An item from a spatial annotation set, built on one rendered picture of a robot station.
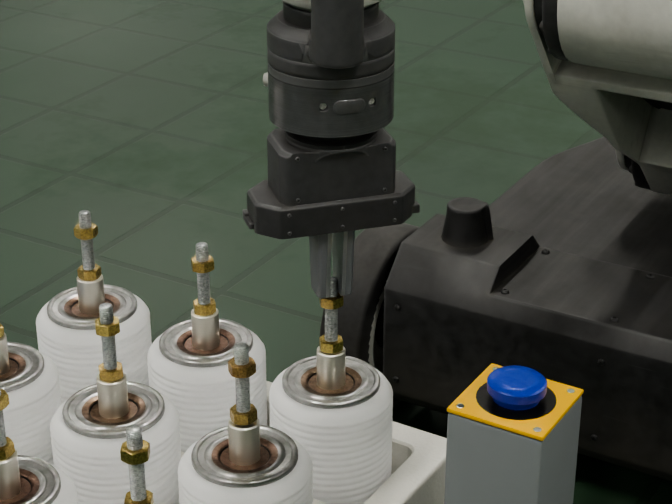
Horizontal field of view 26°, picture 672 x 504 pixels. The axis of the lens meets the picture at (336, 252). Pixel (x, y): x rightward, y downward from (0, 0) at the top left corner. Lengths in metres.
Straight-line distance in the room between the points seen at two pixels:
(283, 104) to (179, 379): 0.27
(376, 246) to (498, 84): 1.08
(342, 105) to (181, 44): 1.76
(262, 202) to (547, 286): 0.46
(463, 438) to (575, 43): 0.38
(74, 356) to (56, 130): 1.15
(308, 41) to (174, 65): 1.65
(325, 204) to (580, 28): 0.30
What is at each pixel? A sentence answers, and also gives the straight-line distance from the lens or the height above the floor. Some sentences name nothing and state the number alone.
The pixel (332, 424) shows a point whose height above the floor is 0.24.
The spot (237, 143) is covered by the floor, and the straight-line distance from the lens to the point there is 2.26.
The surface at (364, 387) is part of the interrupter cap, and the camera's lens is 1.12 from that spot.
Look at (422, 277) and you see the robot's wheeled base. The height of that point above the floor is 0.19.
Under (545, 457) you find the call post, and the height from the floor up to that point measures 0.29.
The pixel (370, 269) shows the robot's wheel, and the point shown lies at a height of 0.18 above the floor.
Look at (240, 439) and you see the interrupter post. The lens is 1.02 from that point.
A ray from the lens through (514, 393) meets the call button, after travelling 0.97.
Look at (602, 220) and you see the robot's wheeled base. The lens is 1.61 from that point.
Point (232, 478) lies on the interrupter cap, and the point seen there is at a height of 0.25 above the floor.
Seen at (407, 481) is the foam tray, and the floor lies 0.18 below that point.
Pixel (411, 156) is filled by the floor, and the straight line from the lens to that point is 2.20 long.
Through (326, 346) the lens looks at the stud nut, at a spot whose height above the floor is 0.29.
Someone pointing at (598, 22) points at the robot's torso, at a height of 0.49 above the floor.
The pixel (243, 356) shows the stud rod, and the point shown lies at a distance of 0.99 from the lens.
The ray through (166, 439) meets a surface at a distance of 1.08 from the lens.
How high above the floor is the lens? 0.83
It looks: 26 degrees down
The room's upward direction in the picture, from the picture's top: straight up
